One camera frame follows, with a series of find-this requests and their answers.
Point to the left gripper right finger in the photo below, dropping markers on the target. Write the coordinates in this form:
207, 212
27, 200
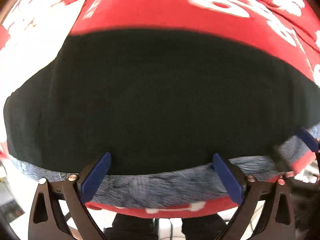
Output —
277, 219

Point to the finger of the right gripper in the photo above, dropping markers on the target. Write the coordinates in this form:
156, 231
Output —
308, 139

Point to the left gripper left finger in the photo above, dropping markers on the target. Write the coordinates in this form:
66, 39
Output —
46, 218

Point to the black pants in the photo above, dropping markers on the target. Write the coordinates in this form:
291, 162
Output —
157, 101

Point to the red blanket white characters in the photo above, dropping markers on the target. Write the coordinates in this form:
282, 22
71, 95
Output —
164, 84

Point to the grey blue folded garment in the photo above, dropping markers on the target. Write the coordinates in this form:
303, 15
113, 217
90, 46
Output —
172, 188

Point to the red plush pillow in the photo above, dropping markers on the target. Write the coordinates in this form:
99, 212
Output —
290, 23

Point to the white bed sheet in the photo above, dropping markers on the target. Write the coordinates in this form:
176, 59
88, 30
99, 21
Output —
38, 29

